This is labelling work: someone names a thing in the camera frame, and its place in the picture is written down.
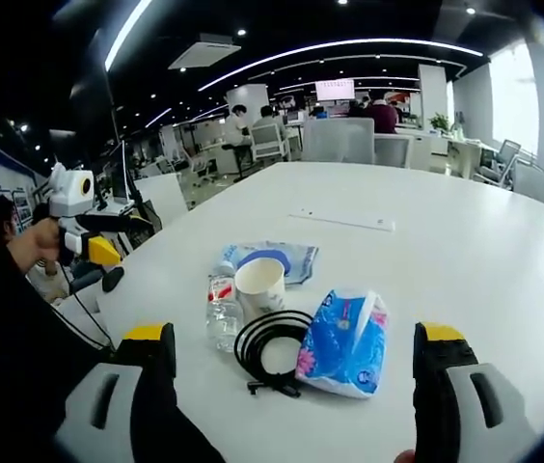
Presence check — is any white mesh office chair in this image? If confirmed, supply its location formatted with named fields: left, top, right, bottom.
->
left=302, top=117, right=376, bottom=166

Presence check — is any white table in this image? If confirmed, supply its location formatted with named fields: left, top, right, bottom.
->
left=94, top=161, right=544, bottom=463

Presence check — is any hanging display screen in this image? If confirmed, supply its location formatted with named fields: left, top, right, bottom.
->
left=314, top=78, right=357, bottom=104

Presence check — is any blue plastic bag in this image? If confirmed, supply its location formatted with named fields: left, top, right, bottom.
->
left=217, top=240, right=320, bottom=286

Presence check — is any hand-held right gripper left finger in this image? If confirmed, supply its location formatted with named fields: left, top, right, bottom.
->
left=53, top=321, right=228, bottom=463

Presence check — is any person's left hand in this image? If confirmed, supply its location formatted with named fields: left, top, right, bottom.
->
left=5, top=219, right=62, bottom=277

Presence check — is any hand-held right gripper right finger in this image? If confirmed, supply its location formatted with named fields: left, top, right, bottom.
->
left=412, top=321, right=539, bottom=463

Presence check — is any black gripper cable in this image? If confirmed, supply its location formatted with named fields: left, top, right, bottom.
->
left=59, top=259, right=115, bottom=349

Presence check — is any blue tissue pack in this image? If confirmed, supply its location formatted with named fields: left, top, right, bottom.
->
left=294, top=287, right=391, bottom=400

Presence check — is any green potted plant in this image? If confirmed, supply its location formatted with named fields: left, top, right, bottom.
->
left=427, top=112, right=452, bottom=135

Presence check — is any clear plastic water bottle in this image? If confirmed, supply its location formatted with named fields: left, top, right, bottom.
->
left=204, top=259, right=245, bottom=354

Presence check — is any white paper cup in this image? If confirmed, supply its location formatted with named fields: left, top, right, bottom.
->
left=233, top=258, right=286, bottom=319

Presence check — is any ceiling air conditioner unit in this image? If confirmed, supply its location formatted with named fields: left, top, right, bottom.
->
left=167, top=41, right=243, bottom=71

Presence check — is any grey office chair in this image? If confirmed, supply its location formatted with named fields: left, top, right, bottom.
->
left=475, top=139, right=523, bottom=187
left=511, top=160, right=544, bottom=207

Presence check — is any black rounded object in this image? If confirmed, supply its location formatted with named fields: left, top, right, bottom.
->
left=101, top=265, right=125, bottom=293

